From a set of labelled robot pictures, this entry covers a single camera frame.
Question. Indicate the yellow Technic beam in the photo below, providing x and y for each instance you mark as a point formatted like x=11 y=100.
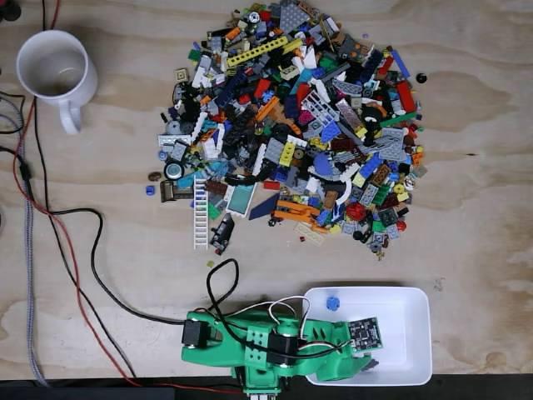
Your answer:
x=258 y=52

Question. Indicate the gray Lego wedge plate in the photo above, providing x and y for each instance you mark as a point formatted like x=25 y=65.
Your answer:
x=293 y=16

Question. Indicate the long blue Lego plate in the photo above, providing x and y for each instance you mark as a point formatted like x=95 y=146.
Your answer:
x=400 y=63

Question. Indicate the long green Lego plate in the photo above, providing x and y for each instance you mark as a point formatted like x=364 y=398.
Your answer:
x=397 y=119

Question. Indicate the tan square Lego tile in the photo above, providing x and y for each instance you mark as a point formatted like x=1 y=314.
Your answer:
x=181 y=74

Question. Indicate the black Technic panel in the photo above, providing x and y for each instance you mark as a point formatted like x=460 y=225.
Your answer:
x=222 y=231

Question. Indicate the dark gray Lego piece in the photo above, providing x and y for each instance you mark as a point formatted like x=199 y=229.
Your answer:
x=371 y=364

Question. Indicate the small blue Lego stud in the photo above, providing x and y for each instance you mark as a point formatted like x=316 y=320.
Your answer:
x=150 y=190

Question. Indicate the dark brown Lego box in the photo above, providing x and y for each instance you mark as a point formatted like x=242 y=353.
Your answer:
x=175 y=191

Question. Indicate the white teal Lego wheel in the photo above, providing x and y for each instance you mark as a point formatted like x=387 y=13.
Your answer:
x=173 y=171

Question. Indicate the black round Lego piece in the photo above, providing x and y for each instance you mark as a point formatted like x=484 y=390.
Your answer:
x=421 y=78

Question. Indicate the white ceramic mug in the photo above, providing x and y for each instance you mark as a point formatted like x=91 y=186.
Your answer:
x=54 y=62

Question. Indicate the orange Technic beam assembly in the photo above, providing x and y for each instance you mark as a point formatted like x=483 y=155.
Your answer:
x=297 y=210

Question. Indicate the small blue Lego gear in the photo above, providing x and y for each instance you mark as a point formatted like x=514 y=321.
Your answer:
x=333 y=303

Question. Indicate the tan Lego plate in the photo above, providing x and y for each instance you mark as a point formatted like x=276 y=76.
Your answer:
x=310 y=233

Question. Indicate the brown round Lego piece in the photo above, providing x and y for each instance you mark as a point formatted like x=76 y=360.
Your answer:
x=155 y=176

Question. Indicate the black Lego tire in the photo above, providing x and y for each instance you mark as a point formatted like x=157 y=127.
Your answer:
x=370 y=113

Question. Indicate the gray Lego dish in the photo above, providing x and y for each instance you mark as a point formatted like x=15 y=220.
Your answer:
x=173 y=127

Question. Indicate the long red Lego brick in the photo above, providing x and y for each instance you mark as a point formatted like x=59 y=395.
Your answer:
x=406 y=96

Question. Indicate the long white Lego plate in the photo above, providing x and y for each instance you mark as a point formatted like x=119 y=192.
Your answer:
x=175 y=139

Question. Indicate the white Lego window frame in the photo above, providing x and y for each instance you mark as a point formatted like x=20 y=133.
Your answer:
x=240 y=200

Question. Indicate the camera circuit board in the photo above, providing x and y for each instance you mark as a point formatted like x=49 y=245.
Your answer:
x=366 y=332

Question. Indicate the pink glitter Lego tile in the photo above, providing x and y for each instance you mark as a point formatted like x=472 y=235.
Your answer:
x=347 y=113

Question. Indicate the reddish brown Lego plate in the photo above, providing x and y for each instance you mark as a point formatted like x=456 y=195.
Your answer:
x=215 y=187

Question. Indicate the dark blue Lego panel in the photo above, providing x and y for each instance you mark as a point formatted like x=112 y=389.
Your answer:
x=263 y=206

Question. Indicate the black curved Lego piece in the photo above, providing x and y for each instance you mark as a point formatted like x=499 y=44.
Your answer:
x=235 y=180
x=252 y=178

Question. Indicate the white plastic bin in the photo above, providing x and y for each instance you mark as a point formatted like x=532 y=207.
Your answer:
x=404 y=325

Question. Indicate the white Lego lattice fence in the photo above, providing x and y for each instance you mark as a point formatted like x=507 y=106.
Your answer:
x=320 y=106

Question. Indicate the white Lego ladder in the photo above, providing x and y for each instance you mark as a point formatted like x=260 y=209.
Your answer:
x=200 y=212

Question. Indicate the blue round Lego dish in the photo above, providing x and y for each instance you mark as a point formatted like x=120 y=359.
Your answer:
x=322 y=163

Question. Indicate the gray grooved Lego slope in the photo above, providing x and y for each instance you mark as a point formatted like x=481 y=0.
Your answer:
x=216 y=202

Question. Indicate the yellow Lego brick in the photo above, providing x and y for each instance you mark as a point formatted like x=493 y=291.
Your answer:
x=287 y=154

